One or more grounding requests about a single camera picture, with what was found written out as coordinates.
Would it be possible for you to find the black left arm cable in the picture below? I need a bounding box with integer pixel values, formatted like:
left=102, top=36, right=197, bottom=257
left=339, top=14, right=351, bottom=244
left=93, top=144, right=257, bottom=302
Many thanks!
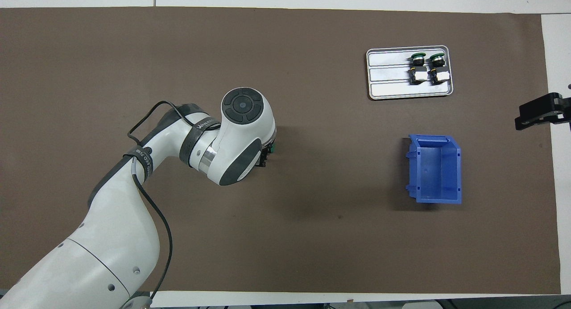
left=127, top=101, right=174, bottom=303

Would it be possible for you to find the silver metal tray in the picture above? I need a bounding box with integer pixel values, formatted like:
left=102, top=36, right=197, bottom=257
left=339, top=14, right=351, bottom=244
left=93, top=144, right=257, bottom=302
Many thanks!
left=366, top=45, right=454, bottom=100

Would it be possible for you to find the brown table mat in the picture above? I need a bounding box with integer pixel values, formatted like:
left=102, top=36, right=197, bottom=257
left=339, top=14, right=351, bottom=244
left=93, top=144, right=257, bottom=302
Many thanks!
left=0, top=7, right=562, bottom=295

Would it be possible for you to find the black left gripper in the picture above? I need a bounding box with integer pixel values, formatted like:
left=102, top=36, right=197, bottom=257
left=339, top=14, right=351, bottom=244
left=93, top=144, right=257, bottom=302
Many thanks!
left=258, top=138, right=273, bottom=169

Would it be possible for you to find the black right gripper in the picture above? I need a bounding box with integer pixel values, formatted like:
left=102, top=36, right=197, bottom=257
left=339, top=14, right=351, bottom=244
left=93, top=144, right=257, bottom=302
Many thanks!
left=515, top=92, right=571, bottom=131

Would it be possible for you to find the blue plastic storage bin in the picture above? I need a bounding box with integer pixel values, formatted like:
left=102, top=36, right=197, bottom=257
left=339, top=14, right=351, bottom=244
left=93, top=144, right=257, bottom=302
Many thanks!
left=405, top=134, right=463, bottom=205

